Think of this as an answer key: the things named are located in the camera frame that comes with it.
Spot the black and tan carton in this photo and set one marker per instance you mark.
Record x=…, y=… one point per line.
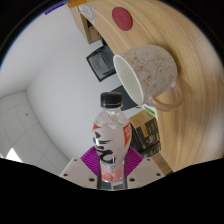
x=145, y=128

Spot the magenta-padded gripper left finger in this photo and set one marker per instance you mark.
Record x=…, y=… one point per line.
x=78, y=171

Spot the wooden side desk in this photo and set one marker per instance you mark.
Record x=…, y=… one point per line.
x=87, y=28

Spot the flat round red coaster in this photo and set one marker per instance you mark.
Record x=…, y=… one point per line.
x=122, y=18

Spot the clear drink bottle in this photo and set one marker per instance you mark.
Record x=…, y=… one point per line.
x=111, y=140

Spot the ceiling light panel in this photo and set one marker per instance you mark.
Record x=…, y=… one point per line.
x=14, y=156

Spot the grey mesh office chair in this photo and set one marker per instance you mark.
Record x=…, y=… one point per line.
x=101, y=63

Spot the cream patterned mug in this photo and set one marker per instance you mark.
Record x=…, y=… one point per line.
x=153, y=70

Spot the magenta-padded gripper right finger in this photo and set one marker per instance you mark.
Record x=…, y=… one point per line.
x=145, y=170

